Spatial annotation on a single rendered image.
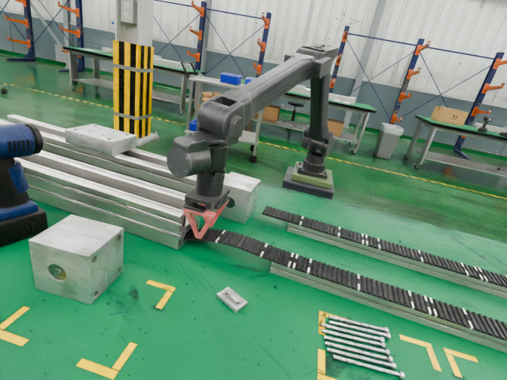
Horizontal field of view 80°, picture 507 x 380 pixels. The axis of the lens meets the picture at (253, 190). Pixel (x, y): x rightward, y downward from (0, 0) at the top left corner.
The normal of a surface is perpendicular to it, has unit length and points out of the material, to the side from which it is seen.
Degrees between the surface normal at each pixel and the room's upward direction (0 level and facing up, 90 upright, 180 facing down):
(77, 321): 0
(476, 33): 90
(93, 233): 0
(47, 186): 90
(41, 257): 90
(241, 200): 90
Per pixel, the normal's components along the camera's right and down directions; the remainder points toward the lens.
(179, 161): -0.53, 0.22
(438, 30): -0.21, 0.36
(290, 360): 0.18, -0.90
